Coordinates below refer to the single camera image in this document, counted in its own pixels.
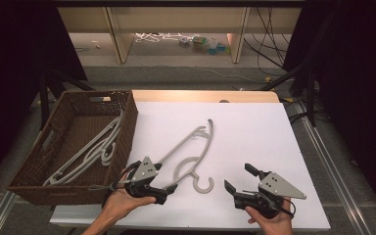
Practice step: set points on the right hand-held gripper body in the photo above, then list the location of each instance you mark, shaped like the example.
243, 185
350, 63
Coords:
277, 187

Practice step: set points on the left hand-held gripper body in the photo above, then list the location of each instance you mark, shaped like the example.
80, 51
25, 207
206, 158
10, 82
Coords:
145, 171

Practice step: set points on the grey plastic hanger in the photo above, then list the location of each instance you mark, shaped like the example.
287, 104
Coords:
109, 129
199, 190
106, 157

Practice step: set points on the brown wicker basket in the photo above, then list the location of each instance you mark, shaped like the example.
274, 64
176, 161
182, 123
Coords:
78, 104

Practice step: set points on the person's right hand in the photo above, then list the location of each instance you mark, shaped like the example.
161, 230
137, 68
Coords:
274, 228

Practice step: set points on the person's left hand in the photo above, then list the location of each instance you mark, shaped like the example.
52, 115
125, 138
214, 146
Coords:
119, 204

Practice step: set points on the white board mat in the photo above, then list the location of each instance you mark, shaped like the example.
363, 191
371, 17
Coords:
258, 137

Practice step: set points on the black stand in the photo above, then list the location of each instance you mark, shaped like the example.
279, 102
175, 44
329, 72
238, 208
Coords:
310, 98
44, 98

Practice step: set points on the pile of colourful toys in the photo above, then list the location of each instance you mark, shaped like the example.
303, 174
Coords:
205, 44

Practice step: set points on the wooden shelf unit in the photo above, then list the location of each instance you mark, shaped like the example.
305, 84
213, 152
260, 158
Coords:
117, 39

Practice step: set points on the black curtain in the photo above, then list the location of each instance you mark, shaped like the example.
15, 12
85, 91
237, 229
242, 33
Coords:
13, 65
359, 81

